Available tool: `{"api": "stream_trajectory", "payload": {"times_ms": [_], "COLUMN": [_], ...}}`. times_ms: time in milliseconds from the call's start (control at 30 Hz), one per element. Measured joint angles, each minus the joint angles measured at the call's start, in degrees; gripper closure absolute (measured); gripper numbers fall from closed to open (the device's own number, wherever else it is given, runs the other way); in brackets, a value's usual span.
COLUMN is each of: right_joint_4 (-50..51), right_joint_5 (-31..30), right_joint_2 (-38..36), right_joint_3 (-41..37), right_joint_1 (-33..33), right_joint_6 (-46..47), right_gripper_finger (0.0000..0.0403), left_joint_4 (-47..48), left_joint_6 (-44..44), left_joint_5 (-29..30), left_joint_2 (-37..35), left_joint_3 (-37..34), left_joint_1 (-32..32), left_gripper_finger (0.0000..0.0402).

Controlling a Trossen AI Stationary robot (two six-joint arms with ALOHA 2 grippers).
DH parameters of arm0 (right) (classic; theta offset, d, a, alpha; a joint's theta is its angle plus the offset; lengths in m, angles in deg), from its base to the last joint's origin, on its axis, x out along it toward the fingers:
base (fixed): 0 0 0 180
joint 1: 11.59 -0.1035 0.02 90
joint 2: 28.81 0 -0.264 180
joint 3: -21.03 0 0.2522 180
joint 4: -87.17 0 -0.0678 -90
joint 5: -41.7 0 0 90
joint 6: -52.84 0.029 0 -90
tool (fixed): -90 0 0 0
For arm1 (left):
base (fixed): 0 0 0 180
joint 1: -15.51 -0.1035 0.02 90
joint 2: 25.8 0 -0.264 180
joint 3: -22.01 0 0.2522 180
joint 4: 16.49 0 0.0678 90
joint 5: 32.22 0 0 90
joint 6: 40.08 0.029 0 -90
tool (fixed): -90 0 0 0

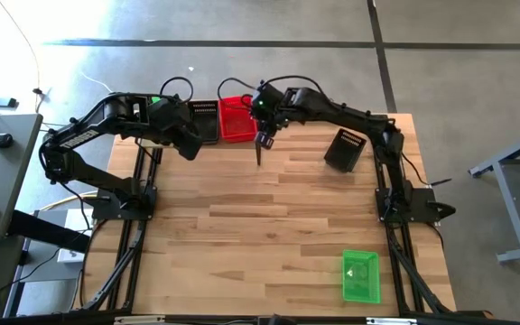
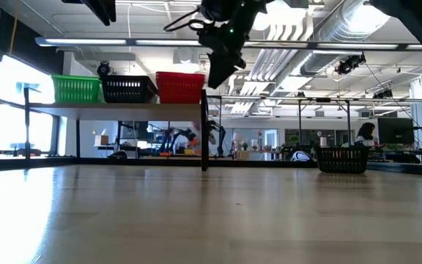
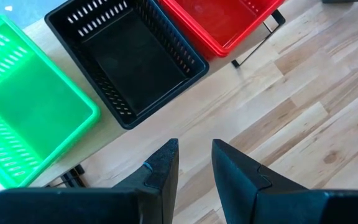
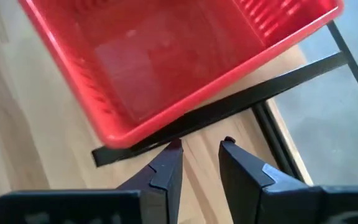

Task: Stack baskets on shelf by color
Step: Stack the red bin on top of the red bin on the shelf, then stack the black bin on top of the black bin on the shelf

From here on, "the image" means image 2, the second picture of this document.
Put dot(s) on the black aluminium table rail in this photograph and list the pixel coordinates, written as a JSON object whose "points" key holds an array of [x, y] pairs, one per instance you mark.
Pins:
{"points": [[86, 161]]}

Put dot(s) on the long ceiling light bar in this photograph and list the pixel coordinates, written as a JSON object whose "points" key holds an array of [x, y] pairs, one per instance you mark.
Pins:
{"points": [[86, 41]]}

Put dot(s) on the person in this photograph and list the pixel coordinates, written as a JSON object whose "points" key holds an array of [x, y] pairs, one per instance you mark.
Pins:
{"points": [[366, 133]]}

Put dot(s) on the black background monitor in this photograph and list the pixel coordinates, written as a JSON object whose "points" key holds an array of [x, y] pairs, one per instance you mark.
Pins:
{"points": [[395, 130], [134, 130]]}

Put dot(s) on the black background metal frame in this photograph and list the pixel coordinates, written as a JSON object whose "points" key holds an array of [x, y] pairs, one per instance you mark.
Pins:
{"points": [[324, 99]]}

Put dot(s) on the wooden shelf with black frame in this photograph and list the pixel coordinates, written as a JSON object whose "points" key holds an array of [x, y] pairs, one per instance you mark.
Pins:
{"points": [[123, 111]]}

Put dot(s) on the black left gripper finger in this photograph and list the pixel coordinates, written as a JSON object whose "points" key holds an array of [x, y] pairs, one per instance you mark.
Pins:
{"points": [[101, 11]]}

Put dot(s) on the black plastic basket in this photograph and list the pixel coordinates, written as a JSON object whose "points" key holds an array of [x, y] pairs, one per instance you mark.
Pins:
{"points": [[126, 89], [343, 161]]}

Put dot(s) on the white rounded object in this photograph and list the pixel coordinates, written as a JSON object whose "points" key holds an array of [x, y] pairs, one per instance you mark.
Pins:
{"points": [[300, 156]]}

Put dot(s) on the black background robot arm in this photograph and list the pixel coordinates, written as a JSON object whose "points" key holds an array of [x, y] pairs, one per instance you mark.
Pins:
{"points": [[181, 135], [218, 130]]}

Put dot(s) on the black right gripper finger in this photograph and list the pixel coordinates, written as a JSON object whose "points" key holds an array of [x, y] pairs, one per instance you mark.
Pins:
{"points": [[222, 71]]}

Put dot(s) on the black ceiling-hung device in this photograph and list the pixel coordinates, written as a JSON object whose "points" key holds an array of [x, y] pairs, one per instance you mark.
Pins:
{"points": [[350, 64]]}

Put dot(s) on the small cardboard box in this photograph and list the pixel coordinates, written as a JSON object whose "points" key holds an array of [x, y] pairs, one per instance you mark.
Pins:
{"points": [[101, 140]]}

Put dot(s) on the silver round ventilation duct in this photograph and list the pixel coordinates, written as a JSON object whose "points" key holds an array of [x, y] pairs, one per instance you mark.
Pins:
{"points": [[343, 25]]}

